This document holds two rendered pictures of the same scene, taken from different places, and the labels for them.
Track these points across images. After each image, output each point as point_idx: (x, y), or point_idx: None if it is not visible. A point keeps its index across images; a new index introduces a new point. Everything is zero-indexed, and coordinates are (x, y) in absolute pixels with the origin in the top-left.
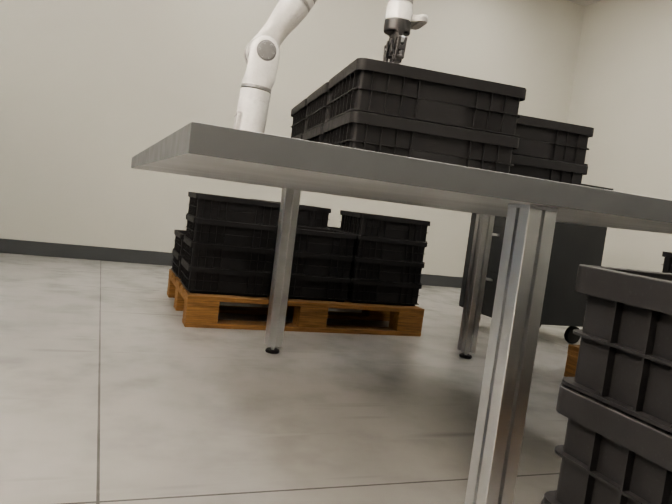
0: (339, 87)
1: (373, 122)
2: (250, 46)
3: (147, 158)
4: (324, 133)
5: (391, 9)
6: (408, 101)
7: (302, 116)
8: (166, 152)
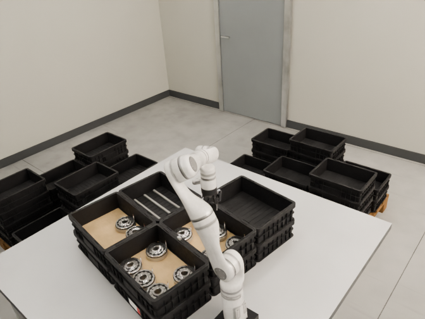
0: (274, 223)
1: None
2: (243, 263)
3: (332, 316)
4: (258, 249)
5: (216, 182)
6: (276, 204)
7: (197, 279)
8: (372, 256)
